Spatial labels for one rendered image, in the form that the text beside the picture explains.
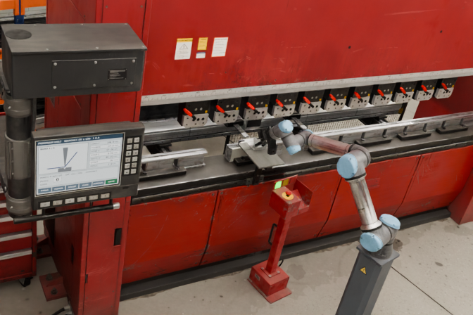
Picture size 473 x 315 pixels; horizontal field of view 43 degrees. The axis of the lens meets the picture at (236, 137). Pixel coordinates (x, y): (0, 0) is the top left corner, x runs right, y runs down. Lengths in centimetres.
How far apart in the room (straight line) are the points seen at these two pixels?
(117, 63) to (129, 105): 58
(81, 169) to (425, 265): 307
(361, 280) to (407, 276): 116
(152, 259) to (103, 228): 57
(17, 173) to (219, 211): 151
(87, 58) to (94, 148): 39
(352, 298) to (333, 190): 86
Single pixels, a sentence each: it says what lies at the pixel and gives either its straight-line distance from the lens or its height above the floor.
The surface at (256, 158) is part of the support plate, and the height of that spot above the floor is 100.
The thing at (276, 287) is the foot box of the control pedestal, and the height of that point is 6.
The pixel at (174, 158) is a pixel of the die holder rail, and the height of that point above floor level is 96.
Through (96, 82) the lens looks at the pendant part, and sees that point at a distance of 236.
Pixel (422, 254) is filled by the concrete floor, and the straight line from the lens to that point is 497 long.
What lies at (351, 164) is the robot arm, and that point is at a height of 131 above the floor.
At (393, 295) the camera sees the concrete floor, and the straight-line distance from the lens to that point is 449.
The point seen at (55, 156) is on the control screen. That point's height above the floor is 150.
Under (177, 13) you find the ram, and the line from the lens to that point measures 302.
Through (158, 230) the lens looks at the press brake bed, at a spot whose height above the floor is 54.
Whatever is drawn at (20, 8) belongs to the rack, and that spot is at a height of 133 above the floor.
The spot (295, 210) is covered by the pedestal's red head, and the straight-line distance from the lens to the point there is 371.
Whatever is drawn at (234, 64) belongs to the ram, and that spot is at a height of 155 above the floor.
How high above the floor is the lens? 290
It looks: 31 degrees down
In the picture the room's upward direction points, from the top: 12 degrees clockwise
